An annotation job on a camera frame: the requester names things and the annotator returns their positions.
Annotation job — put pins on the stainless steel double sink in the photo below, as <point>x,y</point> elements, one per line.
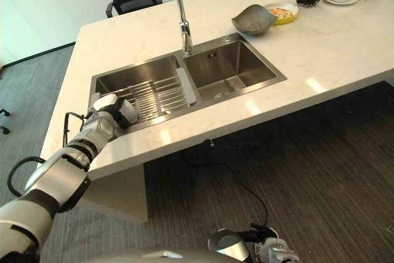
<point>229,69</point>

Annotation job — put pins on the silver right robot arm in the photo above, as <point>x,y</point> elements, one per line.
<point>229,243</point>

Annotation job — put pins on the chrome kitchen faucet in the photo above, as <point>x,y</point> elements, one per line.
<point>184,26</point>

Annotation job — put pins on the metal sink drying rack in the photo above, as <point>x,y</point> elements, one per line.
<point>163,93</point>

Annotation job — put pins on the grey ceramic bowl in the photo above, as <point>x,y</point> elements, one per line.
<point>254,19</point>

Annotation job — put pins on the black chair caster base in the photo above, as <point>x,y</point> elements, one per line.
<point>4,121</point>

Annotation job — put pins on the white cup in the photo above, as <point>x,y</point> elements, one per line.
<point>133,112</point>

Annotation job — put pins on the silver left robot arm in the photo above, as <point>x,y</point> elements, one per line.
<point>58,180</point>

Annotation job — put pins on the yellow bowl with food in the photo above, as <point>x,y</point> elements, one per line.
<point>284,13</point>

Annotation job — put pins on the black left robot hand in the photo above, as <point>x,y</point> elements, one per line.
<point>106,102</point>

